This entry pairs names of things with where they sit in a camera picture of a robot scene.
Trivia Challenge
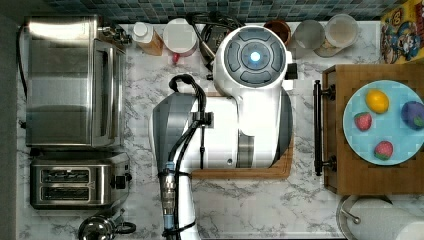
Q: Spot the black tea container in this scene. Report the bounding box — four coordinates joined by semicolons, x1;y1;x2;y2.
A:
200;24;230;64

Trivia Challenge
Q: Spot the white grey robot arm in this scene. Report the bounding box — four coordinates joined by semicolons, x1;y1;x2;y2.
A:
149;26;293;240

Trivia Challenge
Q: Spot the red mug with white lid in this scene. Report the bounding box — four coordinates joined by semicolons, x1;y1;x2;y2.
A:
163;18;197;64

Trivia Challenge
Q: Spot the bamboo cutting board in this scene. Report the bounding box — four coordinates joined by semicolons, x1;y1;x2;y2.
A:
192;139;294;179

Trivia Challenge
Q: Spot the amber bottle with white cap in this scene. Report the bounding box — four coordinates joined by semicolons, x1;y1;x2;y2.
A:
132;22;163;56

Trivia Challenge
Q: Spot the brown wooden utensil cup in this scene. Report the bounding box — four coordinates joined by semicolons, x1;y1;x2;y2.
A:
264;19;291;45

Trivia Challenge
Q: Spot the frosted plastic cup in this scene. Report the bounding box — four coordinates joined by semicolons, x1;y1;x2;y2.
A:
288;20;325;59

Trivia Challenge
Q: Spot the stainless steel toaster oven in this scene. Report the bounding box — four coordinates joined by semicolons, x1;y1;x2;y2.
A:
26;15;129;148

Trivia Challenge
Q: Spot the stainless steel two-slot toaster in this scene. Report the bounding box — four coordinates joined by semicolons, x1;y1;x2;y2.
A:
30;152;132;210

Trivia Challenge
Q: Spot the red toy strawberry upper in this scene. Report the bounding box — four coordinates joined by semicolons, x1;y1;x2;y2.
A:
354;112;372;131

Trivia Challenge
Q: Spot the red toy strawberry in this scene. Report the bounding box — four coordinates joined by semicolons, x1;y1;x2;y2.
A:
354;112;372;131
374;141;393;160

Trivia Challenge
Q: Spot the wooden drawer box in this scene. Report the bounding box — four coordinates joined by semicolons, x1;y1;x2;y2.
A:
321;64;424;195

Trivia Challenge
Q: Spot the steel kettle with black knob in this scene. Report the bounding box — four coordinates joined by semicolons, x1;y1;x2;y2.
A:
78;209;137;240

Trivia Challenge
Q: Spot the clear jar with cereal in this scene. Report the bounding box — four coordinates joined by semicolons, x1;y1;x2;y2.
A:
314;14;359;57

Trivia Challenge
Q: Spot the steel paper towel holder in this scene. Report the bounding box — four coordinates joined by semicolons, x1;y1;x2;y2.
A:
336;195;392;240

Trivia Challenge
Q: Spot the yellow toy lemon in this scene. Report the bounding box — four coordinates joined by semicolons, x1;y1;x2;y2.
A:
365;89;389;114

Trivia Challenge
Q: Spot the red toy strawberry lower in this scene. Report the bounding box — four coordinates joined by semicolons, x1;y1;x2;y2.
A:
374;141;393;160

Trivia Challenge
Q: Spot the light blue plate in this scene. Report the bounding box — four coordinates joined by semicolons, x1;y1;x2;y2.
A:
342;80;424;166

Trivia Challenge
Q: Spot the white paper towel roll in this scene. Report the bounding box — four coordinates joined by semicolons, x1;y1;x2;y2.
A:
347;199;424;240

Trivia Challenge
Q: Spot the purple toy fruit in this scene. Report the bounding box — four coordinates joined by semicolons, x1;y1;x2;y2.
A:
401;101;424;130

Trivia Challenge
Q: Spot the colourful cereal box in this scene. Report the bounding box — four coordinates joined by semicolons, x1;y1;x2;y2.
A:
380;0;424;64

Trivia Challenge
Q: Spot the black drawer handle bar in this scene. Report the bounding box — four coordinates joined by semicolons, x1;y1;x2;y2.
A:
313;80;336;176

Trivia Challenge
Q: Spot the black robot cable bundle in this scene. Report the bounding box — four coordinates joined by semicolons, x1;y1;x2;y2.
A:
157;73;214;240

